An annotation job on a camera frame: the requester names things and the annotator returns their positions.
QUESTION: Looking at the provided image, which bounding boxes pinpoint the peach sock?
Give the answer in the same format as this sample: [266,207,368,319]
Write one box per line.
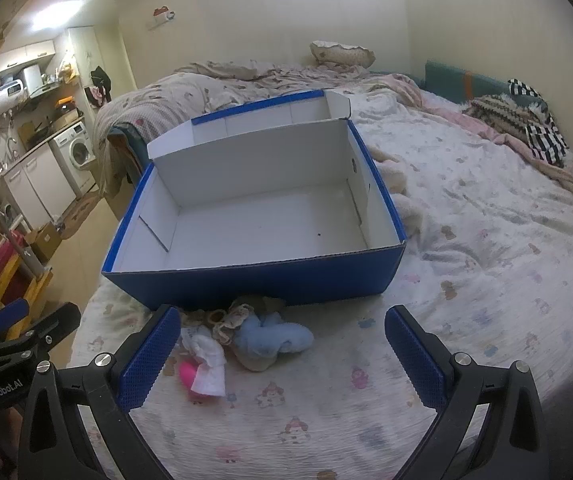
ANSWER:
[186,309,227,328]

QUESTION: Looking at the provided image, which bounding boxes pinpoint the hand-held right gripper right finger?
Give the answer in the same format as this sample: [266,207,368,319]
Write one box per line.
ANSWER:
[385,305,552,480]

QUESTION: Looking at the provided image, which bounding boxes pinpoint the black white striped cloth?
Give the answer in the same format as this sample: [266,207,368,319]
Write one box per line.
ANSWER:
[506,79,573,186]

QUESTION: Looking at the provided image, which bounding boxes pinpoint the dark hanging clothes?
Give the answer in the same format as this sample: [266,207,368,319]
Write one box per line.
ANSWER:
[89,66,112,106]

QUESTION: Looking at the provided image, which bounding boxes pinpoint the pink blanket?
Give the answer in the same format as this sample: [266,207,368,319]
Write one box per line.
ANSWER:
[366,74,573,201]

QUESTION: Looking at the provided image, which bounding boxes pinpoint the cream frilled pillow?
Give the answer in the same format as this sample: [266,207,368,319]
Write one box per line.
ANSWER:
[309,40,376,68]

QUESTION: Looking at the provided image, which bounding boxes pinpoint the bed with floral quilt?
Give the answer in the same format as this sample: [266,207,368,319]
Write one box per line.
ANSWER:
[69,85,573,480]

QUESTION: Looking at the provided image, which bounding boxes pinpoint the pink sock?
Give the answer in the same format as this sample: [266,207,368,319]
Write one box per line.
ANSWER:
[179,360,203,403]

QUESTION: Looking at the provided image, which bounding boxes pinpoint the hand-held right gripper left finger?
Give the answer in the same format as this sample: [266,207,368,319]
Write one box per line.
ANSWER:
[18,304,182,480]

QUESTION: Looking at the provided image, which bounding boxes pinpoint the light blue fluffy sock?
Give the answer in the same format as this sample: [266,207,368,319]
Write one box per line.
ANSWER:
[234,312,314,373]

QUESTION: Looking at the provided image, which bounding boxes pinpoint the beige floral quilt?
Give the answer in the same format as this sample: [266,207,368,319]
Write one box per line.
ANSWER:
[94,60,382,161]

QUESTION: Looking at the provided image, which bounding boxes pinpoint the cream fluffy blanket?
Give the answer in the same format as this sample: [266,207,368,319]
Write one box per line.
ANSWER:
[366,145,427,241]

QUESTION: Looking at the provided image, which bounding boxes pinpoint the brown white knit blanket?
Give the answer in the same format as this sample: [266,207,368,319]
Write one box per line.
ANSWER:
[466,94,542,136]

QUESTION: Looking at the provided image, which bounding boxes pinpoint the white washing machine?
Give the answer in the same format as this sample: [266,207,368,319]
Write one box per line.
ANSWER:
[49,121,98,196]

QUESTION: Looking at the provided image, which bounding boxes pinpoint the white box with blue tape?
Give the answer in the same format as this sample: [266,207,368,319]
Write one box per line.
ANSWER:
[101,89,408,311]

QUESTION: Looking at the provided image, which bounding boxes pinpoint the brown patterned floor mat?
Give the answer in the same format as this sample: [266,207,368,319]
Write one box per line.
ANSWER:
[59,190,102,241]

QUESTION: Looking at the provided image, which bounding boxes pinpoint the teal bed frame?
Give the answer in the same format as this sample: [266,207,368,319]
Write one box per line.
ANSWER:
[106,125,150,186]

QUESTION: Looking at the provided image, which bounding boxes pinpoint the white sock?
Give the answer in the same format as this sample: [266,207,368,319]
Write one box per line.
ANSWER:
[181,325,227,396]

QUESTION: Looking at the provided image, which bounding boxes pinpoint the white wall cabinet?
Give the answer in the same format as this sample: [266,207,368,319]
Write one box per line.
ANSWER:
[0,40,57,73]

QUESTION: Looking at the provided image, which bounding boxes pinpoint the white base cabinets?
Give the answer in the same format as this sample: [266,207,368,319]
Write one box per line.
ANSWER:
[1,147,77,231]

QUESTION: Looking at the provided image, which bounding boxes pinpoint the cardboard box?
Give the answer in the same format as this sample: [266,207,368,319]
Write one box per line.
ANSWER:
[26,222,62,263]

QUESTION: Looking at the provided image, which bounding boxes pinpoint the beige frilly sock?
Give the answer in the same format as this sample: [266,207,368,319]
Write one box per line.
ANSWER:
[215,296,287,347]

